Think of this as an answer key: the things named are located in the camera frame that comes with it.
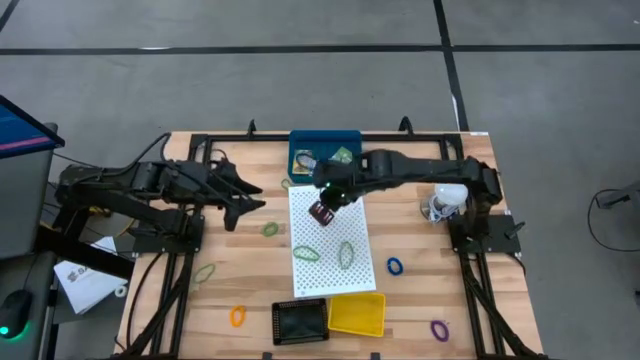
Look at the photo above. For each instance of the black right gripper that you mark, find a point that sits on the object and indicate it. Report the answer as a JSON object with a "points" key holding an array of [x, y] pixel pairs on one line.
{"points": [[345, 170]]}

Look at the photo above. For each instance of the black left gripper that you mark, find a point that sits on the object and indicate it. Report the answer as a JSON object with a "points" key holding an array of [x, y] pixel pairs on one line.
{"points": [[222, 182]]}

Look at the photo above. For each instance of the red-orange rubber band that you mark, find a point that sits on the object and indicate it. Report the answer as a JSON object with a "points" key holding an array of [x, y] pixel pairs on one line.
{"points": [[324, 215]]}

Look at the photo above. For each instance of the thin green rubber band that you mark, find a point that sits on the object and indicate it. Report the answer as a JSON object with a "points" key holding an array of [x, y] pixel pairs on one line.
{"points": [[341, 256], [283, 185], [200, 276]]}

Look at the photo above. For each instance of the thick green rubber band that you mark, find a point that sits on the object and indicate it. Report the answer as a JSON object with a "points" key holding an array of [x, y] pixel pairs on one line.
{"points": [[298, 251], [265, 230]]}

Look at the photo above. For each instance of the yellow card pack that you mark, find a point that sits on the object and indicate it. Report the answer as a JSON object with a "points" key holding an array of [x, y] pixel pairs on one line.
{"points": [[300, 170]]}

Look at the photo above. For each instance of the green card pack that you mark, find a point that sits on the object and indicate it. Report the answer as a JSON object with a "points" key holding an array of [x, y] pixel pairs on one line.
{"points": [[341, 155]]}

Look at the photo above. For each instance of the blue plastic bin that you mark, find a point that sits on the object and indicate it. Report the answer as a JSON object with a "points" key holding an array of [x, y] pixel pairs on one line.
{"points": [[325, 140]]}

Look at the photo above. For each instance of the blue rubber band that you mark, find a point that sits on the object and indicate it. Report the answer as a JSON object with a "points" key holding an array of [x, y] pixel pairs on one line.
{"points": [[389, 266]]}

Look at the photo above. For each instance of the yellow slotted plastic basket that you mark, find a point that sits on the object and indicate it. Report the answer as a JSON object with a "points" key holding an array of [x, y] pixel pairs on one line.
{"points": [[357, 315]]}

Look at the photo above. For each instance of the black slotted plastic basket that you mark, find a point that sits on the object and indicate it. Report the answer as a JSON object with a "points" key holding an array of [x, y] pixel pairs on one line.
{"points": [[300, 322]]}

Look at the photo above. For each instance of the orange rubber band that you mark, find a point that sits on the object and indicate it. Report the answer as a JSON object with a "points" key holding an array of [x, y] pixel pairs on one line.
{"points": [[232, 316]]}

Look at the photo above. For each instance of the purple rubber band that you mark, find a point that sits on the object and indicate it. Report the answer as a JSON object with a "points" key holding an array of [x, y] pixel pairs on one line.
{"points": [[434, 331]]}

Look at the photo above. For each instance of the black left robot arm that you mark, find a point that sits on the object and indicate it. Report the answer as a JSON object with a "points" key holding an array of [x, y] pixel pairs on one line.
{"points": [[150, 180]]}

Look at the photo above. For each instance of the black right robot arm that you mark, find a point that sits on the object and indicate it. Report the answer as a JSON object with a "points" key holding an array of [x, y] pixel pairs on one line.
{"points": [[425, 167]]}

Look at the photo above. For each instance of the dark grey desk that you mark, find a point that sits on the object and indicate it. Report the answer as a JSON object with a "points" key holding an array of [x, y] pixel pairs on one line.
{"points": [[42, 280]]}

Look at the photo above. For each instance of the white perforated metal riser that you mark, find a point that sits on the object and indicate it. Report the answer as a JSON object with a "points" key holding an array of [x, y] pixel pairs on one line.
{"points": [[330, 270]]}

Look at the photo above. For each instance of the white light bulb with socket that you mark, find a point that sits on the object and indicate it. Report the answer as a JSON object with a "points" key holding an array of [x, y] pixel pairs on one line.
{"points": [[450, 195]]}

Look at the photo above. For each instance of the white tape roll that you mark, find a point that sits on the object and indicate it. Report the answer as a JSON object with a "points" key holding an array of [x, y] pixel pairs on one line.
{"points": [[116, 291]]}

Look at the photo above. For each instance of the black support bar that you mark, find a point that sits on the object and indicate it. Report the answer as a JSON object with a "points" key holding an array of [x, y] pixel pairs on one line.
{"points": [[85, 252]]}

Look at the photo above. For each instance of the white printed paper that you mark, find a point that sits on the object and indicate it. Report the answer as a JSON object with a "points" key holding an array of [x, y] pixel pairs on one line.
{"points": [[85, 287]]}

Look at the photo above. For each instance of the computer monitor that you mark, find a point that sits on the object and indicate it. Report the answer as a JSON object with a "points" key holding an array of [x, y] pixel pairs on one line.
{"points": [[20, 130]]}

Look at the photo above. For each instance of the black computer mouse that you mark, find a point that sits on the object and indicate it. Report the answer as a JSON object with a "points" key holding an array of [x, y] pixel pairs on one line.
{"points": [[15, 310]]}

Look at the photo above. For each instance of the grey stand leg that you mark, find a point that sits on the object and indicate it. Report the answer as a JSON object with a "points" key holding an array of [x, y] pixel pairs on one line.
{"points": [[620, 197]]}

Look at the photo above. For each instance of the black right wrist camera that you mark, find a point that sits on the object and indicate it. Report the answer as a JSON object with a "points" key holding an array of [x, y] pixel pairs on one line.
{"points": [[336, 196]]}

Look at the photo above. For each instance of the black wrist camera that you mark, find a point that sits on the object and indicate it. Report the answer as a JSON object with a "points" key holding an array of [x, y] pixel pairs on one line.
{"points": [[336, 196], [232, 220]]}

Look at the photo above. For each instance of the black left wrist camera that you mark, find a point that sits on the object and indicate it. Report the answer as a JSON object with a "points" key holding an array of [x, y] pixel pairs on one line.
{"points": [[232, 220]]}

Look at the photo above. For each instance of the black metal table frame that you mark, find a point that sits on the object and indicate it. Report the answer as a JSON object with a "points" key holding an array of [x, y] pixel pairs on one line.
{"points": [[235, 138]]}

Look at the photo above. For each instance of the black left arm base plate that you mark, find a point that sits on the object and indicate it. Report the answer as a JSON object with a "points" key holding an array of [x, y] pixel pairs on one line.
{"points": [[150, 245]]}

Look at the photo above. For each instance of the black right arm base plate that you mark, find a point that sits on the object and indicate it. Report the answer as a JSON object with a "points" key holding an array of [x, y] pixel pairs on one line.
{"points": [[505, 242]]}

